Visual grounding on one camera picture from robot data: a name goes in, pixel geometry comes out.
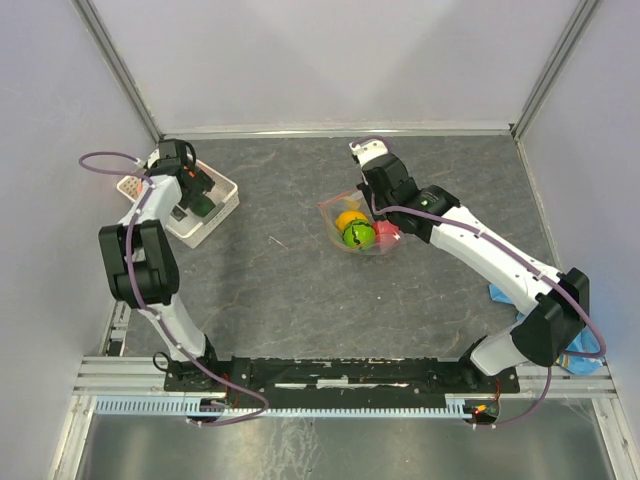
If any red apple toy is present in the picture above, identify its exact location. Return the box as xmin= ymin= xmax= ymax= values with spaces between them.
xmin=373 ymin=220 xmax=401 ymax=245

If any dark green avocado toy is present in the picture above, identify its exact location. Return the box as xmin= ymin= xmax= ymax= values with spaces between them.
xmin=190 ymin=195 xmax=216 ymax=218

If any yellow lemon toy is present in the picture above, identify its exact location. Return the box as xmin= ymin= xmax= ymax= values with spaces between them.
xmin=335 ymin=210 xmax=369 ymax=233

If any green watermelon toy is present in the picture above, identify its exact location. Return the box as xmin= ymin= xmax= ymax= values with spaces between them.
xmin=342 ymin=220 xmax=376 ymax=250

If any clear zip top bag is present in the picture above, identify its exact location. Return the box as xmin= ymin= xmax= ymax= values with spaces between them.
xmin=318 ymin=189 xmax=404 ymax=256

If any white plastic basket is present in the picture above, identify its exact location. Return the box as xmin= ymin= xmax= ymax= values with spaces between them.
xmin=117 ymin=160 xmax=239 ymax=249

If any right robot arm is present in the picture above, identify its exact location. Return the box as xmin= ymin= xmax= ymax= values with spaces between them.
xmin=355 ymin=153 xmax=590 ymax=391

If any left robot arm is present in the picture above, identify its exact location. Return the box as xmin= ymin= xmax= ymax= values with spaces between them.
xmin=98 ymin=139 xmax=221 ymax=391

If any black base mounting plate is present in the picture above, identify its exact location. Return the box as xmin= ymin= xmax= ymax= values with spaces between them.
xmin=164 ymin=355 xmax=521 ymax=409

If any blue patterned cloth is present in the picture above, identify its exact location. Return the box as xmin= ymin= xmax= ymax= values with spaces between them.
xmin=488 ymin=282 xmax=605 ymax=376

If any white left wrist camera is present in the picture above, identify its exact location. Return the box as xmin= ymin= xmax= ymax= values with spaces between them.
xmin=136 ymin=150 xmax=159 ymax=172

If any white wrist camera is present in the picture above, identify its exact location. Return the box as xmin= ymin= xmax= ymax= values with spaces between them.
xmin=349 ymin=138 xmax=390 ymax=168
xmin=136 ymin=150 xmax=159 ymax=172

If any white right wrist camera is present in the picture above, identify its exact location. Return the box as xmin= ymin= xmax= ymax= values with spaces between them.
xmin=349 ymin=138 xmax=390 ymax=168

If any aluminium frame rail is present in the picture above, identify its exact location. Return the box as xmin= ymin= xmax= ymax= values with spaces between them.
xmin=73 ymin=356 xmax=617 ymax=399

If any light blue cable duct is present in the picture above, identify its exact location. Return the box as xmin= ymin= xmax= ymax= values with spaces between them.
xmin=94 ymin=395 xmax=472 ymax=420

